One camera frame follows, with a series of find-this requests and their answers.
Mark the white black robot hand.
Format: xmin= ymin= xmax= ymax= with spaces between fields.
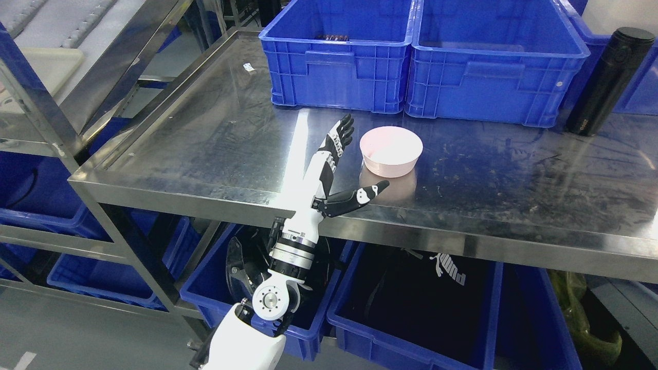
xmin=279 ymin=114 xmax=390 ymax=247

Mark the pink plastic bowl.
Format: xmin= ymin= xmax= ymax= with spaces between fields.
xmin=359 ymin=126 xmax=425 ymax=178

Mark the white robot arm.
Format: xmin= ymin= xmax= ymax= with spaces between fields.
xmin=190 ymin=231 xmax=319 ymax=369

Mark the steel shelf rack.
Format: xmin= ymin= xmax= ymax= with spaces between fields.
xmin=2 ymin=1 xmax=205 ymax=335

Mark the blue bin with helmet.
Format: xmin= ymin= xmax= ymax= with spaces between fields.
xmin=180 ymin=224 xmax=357 ymax=361

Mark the blue crate left on table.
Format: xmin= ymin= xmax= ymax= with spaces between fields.
xmin=259 ymin=1 xmax=420 ymax=114

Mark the blue crate on table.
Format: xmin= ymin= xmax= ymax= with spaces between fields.
xmin=259 ymin=1 xmax=420 ymax=114
xmin=405 ymin=1 xmax=590 ymax=128

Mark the black puma bag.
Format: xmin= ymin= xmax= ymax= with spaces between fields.
xmin=338 ymin=244 xmax=496 ymax=368

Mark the blue bin with black bag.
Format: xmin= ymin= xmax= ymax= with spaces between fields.
xmin=326 ymin=243 xmax=503 ymax=369

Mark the steel table cart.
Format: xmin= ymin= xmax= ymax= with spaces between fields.
xmin=68 ymin=28 xmax=658 ymax=355

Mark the blue crate right on table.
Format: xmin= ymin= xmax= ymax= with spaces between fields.
xmin=405 ymin=1 xmax=590 ymax=128

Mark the cream bear tray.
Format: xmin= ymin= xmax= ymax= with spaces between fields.
xmin=20 ymin=47 xmax=85 ymax=98

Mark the black thermos bottle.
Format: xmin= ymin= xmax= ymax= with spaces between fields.
xmin=565 ymin=27 xmax=655 ymax=136

